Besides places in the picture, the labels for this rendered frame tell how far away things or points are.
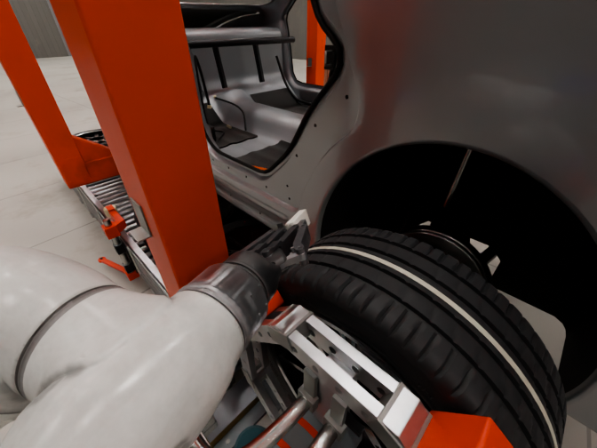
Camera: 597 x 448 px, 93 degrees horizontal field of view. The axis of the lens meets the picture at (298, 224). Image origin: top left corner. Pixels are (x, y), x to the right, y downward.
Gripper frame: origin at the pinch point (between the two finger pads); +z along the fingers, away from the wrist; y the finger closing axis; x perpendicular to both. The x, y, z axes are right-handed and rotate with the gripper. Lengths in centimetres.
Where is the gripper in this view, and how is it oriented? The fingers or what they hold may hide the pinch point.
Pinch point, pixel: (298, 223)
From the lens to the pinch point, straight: 50.2
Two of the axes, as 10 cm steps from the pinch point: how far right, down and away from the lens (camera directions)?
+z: 3.6, -3.9, 8.5
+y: 8.8, -1.5, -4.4
